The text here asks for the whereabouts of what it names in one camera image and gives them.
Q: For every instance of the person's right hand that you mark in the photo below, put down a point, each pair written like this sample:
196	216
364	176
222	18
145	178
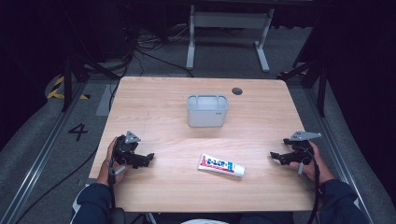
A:
317	168

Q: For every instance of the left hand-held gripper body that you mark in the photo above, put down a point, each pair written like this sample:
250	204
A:
124	151

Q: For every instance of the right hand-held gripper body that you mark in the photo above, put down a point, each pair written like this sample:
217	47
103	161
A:
300	152

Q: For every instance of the white plastic container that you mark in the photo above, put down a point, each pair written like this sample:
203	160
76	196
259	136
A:
207	115

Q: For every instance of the white toothpaste tube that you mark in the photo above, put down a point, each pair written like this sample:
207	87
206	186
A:
221	165

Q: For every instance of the white metal stand frame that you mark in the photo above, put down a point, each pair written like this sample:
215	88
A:
229	20

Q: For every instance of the black metal stand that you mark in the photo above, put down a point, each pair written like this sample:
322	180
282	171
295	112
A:
321	84
67	81

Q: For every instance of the person's left hand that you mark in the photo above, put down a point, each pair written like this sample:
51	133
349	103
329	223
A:
104	169

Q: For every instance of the aluminium floor rail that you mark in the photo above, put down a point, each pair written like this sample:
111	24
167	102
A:
336	149
46	146

